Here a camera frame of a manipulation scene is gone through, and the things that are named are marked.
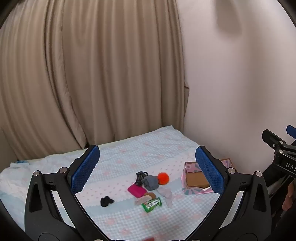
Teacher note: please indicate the checkered blue pink blanket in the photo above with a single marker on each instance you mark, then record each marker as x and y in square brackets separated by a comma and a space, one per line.
[129, 157]

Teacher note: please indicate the small white blue packet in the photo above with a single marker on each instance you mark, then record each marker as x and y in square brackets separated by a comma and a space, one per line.
[22, 162]

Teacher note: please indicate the pink cardboard box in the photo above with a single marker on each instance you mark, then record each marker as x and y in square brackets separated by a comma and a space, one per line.
[196, 180]

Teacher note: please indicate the grey sock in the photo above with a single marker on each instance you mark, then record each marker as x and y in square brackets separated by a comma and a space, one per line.
[150, 183]

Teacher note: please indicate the person's right hand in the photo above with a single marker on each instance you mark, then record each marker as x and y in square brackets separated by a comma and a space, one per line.
[289, 197]

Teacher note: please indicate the magenta pouch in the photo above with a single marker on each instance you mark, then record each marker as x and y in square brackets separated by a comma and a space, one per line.
[136, 190]

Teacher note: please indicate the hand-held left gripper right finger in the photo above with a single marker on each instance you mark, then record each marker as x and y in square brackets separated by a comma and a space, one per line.
[209, 171]

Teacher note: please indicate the white translucent bag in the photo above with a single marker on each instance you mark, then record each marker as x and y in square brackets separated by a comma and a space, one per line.
[165, 193]

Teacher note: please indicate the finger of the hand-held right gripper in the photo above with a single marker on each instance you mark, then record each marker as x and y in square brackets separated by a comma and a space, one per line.
[291, 131]
[271, 139]

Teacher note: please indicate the green packet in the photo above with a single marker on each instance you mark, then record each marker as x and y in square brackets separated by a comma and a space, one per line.
[151, 204]

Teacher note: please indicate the small black cloth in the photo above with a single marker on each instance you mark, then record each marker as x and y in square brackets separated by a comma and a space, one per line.
[106, 201]

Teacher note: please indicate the red item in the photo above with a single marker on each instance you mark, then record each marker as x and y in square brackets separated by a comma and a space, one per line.
[149, 239]

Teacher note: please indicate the orange plush pompom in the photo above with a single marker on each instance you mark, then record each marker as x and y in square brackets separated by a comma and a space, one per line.
[163, 178]

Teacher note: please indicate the beige curtain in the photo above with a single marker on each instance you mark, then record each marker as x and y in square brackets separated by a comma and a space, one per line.
[92, 69]

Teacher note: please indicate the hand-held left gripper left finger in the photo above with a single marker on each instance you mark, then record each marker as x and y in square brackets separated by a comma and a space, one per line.
[85, 169]

